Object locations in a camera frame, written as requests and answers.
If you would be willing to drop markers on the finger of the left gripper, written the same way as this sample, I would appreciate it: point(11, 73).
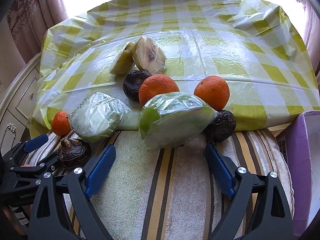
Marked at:
point(29, 146)
point(48, 164)

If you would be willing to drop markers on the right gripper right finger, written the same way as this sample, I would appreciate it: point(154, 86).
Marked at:
point(271, 217)

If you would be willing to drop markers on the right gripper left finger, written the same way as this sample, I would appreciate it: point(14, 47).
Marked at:
point(49, 218)

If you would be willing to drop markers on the black fruit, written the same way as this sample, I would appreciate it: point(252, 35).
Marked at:
point(133, 82)
point(221, 128)
point(73, 153)

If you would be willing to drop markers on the small tangerine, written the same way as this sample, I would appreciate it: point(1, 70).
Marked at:
point(60, 124)

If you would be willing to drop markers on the green vegetable piece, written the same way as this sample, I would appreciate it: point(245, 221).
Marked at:
point(97, 117)

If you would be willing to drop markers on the green cabbage wedge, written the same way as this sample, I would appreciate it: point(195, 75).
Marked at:
point(171, 119)

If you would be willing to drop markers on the yellow fruit slice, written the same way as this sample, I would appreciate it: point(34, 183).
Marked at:
point(124, 61)

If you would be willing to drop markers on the cut brown fruit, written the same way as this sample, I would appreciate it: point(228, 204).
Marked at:
point(148, 56)

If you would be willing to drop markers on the orange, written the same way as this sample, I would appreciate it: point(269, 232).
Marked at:
point(213, 90)
point(155, 85)

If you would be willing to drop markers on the white carved cabinet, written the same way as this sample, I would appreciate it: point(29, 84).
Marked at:
point(16, 104)

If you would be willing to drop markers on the purple white cardboard box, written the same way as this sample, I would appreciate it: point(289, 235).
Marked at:
point(299, 144)

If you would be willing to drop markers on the striped sofa cushion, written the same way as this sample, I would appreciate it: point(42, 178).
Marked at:
point(170, 193)

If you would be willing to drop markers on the black fruit on table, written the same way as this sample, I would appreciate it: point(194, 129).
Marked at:
point(133, 82)

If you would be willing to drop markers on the orange beside black fruit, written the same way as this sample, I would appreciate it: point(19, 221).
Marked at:
point(155, 85)

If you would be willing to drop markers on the pink floral curtain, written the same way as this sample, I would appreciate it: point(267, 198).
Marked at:
point(28, 21)

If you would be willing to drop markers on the green checkered plastic tablecloth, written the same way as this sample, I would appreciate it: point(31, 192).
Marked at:
point(249, 43)

